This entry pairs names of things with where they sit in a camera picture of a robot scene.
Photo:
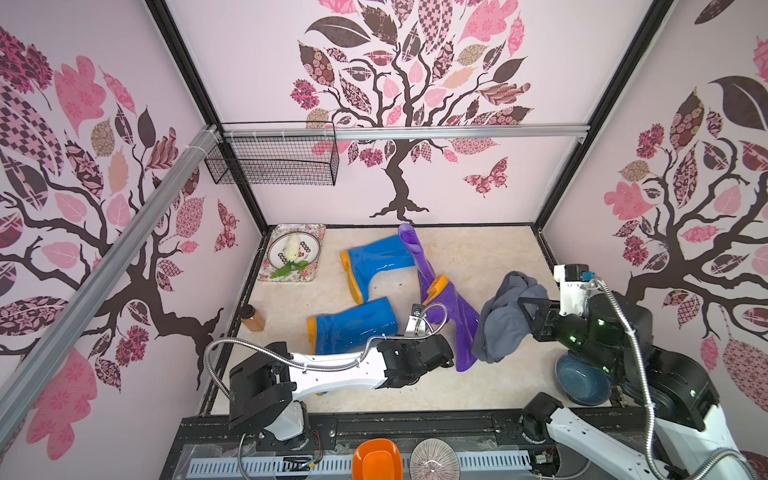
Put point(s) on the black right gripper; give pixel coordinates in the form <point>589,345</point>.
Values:
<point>541,317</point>

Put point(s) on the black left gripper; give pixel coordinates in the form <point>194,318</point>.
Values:
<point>403,342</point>

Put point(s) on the grey cloth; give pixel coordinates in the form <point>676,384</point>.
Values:
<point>502,325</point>

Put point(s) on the purple boot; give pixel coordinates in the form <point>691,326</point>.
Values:
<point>412,243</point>
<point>461,313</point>

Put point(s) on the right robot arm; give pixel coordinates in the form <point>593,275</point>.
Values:
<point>685,430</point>

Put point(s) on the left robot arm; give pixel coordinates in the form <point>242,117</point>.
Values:
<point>266,389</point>

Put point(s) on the left flexible metal conduit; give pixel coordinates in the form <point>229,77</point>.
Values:
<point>329,364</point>

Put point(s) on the flexible metal conduit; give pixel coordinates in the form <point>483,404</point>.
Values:
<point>329,364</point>
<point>716,456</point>

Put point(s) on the blue boot near left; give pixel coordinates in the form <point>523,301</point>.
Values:
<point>349,330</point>

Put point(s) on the blue boot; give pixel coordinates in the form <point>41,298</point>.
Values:
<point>362,263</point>
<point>349,330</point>

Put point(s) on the blue ceramic bowl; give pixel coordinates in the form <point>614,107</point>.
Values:
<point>582,384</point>

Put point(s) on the orange plastic bowl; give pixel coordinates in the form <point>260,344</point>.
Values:
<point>377,459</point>

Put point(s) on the blue boot far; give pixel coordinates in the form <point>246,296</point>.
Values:
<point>362,263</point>

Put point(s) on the patterned plate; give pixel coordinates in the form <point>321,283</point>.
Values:
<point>311,244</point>

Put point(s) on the brown bottle black cap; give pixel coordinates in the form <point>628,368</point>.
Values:
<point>251,318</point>

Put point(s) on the white flower with leaves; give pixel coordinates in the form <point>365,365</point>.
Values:
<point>294,257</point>

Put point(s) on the floral tray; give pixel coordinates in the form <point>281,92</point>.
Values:
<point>306,275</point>

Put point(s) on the right flexible metal conduit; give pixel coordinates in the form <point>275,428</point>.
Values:
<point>716,456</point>

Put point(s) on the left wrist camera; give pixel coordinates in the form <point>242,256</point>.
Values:
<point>416,324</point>

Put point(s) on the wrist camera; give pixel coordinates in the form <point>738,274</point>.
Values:
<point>574,286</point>
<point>416,324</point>

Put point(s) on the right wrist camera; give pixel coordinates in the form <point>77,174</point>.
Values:
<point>574,286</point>

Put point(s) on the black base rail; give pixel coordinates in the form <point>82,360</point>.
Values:
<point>503,426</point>

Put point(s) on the black wire basket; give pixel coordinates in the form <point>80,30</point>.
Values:
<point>304,153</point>

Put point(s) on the aluminium rail back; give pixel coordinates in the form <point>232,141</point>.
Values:
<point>420,132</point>

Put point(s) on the aluminium rail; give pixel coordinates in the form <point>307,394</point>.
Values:
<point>420,132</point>
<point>30,378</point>

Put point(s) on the aluminium rail left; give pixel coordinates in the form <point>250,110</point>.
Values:
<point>30,378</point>

